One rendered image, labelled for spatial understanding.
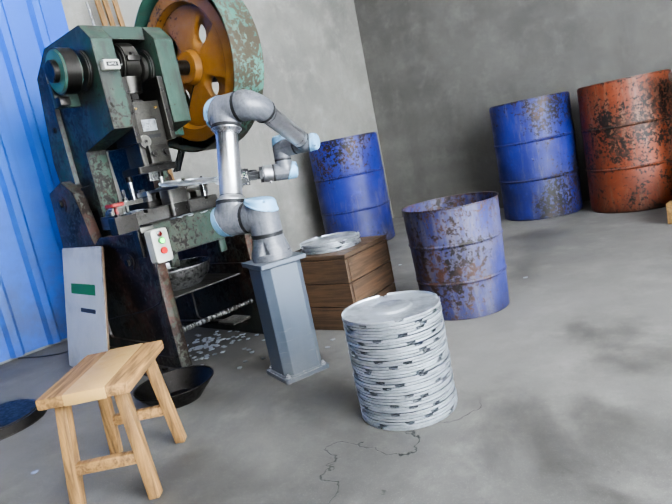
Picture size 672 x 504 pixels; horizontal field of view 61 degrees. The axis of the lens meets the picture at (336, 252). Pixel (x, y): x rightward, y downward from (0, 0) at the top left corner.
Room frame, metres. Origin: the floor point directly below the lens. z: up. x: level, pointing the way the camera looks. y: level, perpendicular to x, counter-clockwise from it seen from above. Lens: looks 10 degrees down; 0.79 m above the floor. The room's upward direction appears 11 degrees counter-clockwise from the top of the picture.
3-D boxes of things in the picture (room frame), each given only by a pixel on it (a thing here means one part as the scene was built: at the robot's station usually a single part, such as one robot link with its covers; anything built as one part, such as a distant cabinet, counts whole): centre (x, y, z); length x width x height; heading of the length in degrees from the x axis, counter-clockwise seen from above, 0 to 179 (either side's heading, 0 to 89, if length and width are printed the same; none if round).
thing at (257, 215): (2.08, 0.24, 0.62); 0.13 x 0.12 x 0.14; 63
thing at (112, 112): (2.78, 0.87, 0.83); 0.79 x 0.43 x 1.34; 47
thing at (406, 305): (1.60, -0.12, 0.32); 0.29 x 0.29 x 0.01
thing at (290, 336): (2.08, 0.23, 0.23); 0.19 x 0.19 x 0.45; 30
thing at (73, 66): (2.52, 0.95, 1.31); 0.22 x 0.12 x 0.22; 47
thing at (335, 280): (2.68, 0.02, 0.18); 0.40 x 0.38 x 0.35; 54
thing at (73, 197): (2.58, 1.05, 0.45); 0.92 x 0.12 x 0.90; 47
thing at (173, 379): (2.04, 0.69, 0.04); 0.30 x 0.30 x 0.07
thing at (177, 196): (2.56, 0.64, 0.72); 0.25 x 0.14 x 0.14; 47
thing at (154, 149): (2.65, 0.74, 1.04); 0.17 x 0.15 x 0.30; 47
